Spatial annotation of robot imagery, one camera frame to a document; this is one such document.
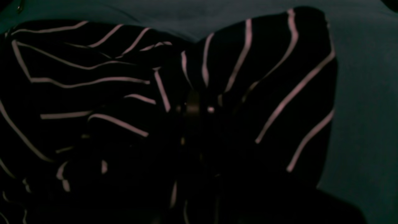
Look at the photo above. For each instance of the blue table cloth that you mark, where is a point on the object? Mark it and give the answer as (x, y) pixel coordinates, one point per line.
(361, 163)

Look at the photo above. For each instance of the navy white striped t-shirt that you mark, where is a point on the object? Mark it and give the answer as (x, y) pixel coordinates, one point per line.
(88, 121)

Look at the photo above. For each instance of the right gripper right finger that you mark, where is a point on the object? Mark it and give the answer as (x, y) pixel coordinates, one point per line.
(218, 156)

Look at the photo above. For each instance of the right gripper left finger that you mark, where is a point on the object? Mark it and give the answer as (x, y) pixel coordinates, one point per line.
(187, 157)

